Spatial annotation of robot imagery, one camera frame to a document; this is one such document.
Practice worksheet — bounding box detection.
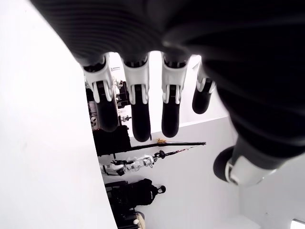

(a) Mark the black cabinet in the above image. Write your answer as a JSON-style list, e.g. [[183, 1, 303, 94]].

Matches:
[[92, 125, 131, 157]]

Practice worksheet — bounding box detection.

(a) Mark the black backpack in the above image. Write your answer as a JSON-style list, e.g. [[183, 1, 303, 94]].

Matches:
[[104, 178, 167, 215]]

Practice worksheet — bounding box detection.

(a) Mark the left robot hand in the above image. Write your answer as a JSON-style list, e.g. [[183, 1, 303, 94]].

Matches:
[[30, 0, 305, 187]]

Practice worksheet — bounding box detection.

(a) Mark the white humanoid robot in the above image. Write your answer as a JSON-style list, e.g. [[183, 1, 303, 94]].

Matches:
[[101, 155, 155, 177]]

